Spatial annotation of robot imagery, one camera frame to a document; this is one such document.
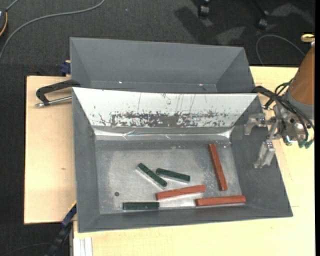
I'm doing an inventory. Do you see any pale wood flat board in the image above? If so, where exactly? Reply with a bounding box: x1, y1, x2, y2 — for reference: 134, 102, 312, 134
23, 75, 77, 225

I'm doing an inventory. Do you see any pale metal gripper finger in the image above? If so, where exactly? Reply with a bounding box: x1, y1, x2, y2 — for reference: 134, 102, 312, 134
253, 140, 277, 169
243, 112, 267, 136

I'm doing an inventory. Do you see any grey metal bin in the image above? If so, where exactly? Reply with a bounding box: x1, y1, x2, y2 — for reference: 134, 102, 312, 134
69, 36, 294, 233

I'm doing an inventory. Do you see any dark green flat block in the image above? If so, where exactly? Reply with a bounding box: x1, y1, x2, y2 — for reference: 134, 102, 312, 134
122, 201, 161, 211
155, 167, 191, 183
136, 162, 168, 188

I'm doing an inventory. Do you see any red-brown flat block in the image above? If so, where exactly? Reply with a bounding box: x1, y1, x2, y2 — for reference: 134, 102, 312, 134
154, 184, 207, 201
207, 142, 229, 192
194, 195, 247, 208

